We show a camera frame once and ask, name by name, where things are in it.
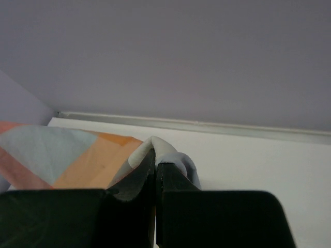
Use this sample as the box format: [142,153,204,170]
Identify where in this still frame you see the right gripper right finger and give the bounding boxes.
[156,163,296,248]

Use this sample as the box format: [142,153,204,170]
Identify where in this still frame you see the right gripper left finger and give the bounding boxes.
[1,150,155,247]

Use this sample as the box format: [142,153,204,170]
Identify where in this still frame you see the orange grey checked cloth napkin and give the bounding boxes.
[1,121,201,192]

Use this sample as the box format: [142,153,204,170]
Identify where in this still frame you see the aluminium table edge rail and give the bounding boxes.
[55,112,330,145]

